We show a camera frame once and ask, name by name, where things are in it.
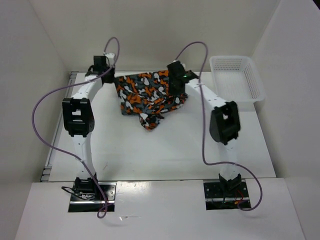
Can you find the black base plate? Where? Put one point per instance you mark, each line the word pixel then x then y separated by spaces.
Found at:
pixel 216 199
pixel 89 203

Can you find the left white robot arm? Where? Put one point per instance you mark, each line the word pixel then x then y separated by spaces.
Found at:
pixel 79 122

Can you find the white plastic basket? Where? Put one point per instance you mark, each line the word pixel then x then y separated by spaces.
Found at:
pixel 236 78

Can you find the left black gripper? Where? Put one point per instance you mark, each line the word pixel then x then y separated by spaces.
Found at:
pixel 111 80

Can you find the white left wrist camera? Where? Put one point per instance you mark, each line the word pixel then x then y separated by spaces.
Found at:
pixel 110 56

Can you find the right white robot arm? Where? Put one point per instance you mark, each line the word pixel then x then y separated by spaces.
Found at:
pixel 224 124

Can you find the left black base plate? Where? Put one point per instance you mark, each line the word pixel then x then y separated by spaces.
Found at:
pixel 89 203

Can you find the orange camouflage shorts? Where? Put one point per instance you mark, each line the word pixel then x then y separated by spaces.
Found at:
pixel 146 95

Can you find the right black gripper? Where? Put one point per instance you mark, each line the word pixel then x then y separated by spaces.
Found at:
pixel 172 90

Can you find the aluminium table rail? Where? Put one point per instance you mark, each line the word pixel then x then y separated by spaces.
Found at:
pixel 45 175

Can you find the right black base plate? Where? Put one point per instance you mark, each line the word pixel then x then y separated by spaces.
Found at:
pixel 216 199

